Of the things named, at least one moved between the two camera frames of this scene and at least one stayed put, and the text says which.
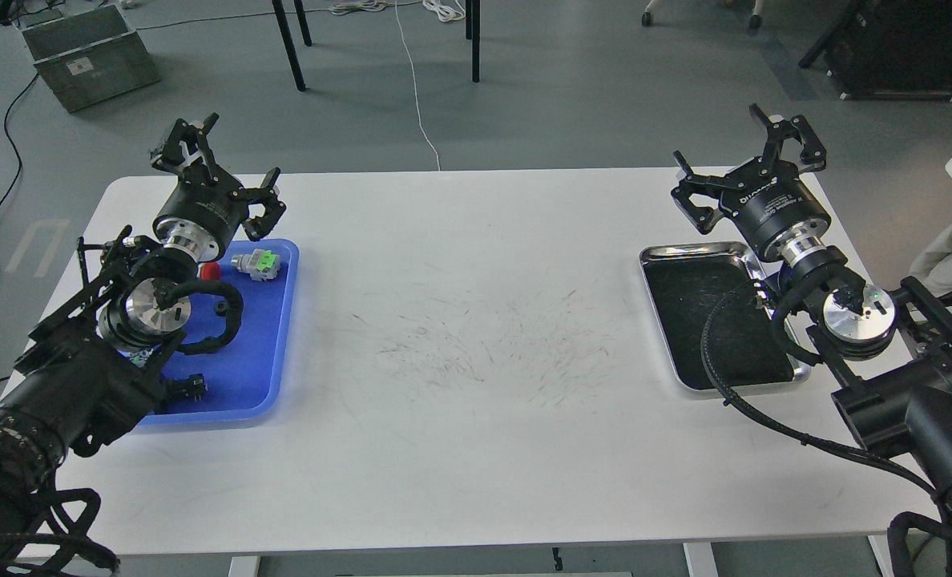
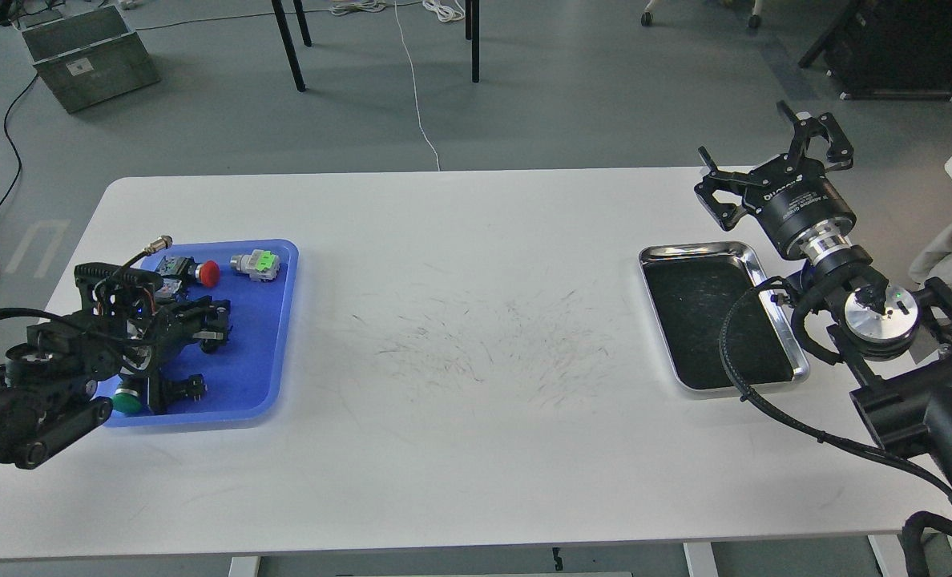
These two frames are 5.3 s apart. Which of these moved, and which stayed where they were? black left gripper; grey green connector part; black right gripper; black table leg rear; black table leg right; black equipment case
Moved: black right gripper; black left gripper
Stayed: black table leg rear; grey green connector part; black table leg right; black equipment case
